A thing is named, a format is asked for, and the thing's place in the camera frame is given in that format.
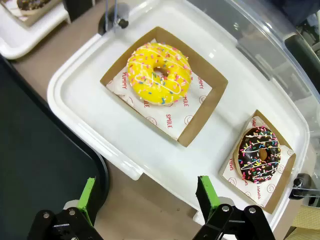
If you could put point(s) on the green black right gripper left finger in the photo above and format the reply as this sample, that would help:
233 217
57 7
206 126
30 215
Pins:
85 200

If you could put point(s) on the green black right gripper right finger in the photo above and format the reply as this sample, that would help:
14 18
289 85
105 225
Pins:
208 197

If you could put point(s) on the chocolate glazed sprinkle donut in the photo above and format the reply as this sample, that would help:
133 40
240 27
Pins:
30 4
250 160

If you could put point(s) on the dark serving tray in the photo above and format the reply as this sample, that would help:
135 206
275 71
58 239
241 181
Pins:
37 155

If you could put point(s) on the brown cardboard donut tray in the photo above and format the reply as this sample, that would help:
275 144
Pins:
215 92
282 185
37 16

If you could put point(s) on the yellow glazed sprinkle donut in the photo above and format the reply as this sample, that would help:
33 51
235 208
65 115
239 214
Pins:
145 82

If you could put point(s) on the white printed paper liner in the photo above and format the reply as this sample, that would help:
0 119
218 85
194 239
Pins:
260 192
172 117

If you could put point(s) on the large white plastic display base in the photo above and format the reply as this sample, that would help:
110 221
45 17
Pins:
100 125

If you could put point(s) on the black lid hinge knob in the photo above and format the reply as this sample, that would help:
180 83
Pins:
123 23
301 183

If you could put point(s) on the beige woven mat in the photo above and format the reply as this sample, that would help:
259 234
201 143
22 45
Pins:
306 222

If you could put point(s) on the clear plastic display lid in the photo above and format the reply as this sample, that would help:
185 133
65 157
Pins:
262 37

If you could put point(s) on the black object behind lid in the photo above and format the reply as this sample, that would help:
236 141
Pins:
303 53

